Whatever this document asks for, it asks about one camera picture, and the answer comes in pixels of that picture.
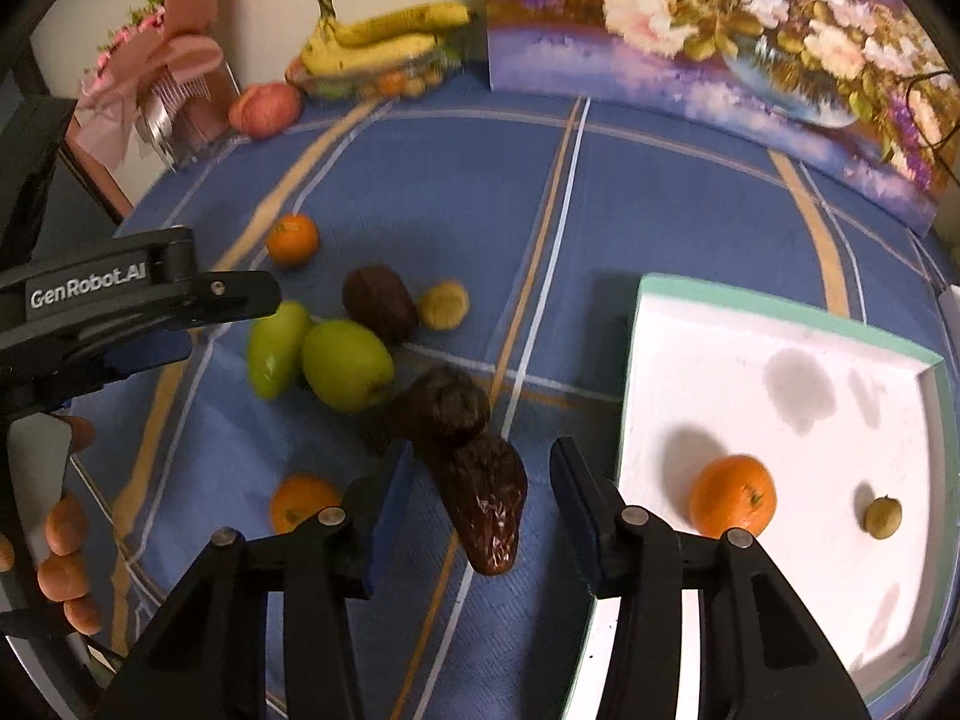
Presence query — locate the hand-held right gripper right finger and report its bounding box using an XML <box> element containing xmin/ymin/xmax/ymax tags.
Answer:
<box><xmin>550</xmin><ymin>436</ymin><xmax>875</xmax><ymax>720</ymax></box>

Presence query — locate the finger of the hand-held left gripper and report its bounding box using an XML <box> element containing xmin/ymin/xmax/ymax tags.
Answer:
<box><xmin>187</xmin><ymin>268</ymin><xmax>283</xmax><ymax>325</ymax></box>
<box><xmin>45</xmin><ymin>328</ymin><xmax>194</xmax><ymax>400</ymax></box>

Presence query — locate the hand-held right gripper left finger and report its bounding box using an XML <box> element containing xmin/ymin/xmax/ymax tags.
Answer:
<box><xmin>97</xmin><ymin>441</ymin><xmax>417</xmax><ymax>720</ymax></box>

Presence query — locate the oblong green fruit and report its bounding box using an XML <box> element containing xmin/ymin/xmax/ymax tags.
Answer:
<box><xmin>247</xmin><ymin>301</ymin><xmax>314</xmax><ymax>401</ymax></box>

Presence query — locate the glossy dark brown elongated fruit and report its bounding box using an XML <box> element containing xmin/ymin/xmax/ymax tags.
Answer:
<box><xmin>422</xmin><ymin>431</ymin><xmax>529</xmax><ymax>578</ymax></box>

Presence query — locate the bumpy dark brown round fruit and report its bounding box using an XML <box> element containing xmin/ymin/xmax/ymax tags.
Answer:
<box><xmin>388</xmin><ymin>365</ymin><xmax>493</xmax><ymax>460</ymax></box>

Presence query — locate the green apple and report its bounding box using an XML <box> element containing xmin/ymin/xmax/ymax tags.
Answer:
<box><xmin>301</xmin><ymin>319</ymin><xmax>395</xmax><ymax>413</ymax></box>

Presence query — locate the white tray with green rim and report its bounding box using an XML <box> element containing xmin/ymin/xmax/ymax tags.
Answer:
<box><xmin>581</xmin><ymin>274</ymin><xmax>946</xmax><ymax>720</ymax></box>

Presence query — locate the small yellow fruit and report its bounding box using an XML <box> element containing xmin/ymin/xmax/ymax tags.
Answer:
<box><xmin>418</xmin><ymin>281</ymin><xmax>471</xmax><ymax>331</ymax></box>

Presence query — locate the small yellow-green fruit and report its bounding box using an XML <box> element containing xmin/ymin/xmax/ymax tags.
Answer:
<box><xmin>862</xmin><ymin>493</ymin><xmax>902</xmax><ymax>541</ymax></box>

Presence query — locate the person's left hand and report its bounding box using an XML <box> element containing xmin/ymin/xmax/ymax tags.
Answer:
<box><xmin>0</xmin><ymin>414</ymin><xmax>103</xmax><ymax>637</ymax></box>

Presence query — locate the brown framed white board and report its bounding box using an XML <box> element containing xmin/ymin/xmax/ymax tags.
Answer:
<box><xmin>30</xmin><ymin>7</ymin><xmax>137</xmax><ymax>222</ymax></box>

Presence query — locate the large red apple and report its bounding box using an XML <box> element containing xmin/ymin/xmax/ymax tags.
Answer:
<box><xmin>228</xmin><ymin>82</ymin><xmax>305</xmax><ymax>140</ymax></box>

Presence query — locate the pink wrapped bouquet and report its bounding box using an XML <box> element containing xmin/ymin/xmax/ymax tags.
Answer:
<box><xmin>75</xmin><ymin>0</ymin><xmax>235</xmax><ymax>173</ymax></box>

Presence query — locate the clear plastic fruit container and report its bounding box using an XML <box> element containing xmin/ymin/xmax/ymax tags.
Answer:
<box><xmin>285</xmin><ymin>43</ymin><xmax>467</xmax><ymax>102</ymax></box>

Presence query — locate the spotted yellow banana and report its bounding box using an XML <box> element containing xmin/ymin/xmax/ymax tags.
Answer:
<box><xmin>334</xmin><ymin>1</ymin><xmax>472</xmax><ymax>46</ymax></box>

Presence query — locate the blue plaid tablecloth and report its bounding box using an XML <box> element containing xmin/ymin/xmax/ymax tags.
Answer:
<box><xmin>67</xmin><ymin>79</ymin><xmax>960</xmax><ymax>720</ymax></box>

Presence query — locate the flower painting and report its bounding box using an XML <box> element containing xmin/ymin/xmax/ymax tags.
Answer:
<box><xmin>484</xmin><ymin>0</ymin><xmax>960</xmax><ymax>237</ymax></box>

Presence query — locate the black cable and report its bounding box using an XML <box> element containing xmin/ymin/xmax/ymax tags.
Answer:
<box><xmin>904</xmin><ymin>67</ymin><xmax>960</xmax><ymax>188</ymax></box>

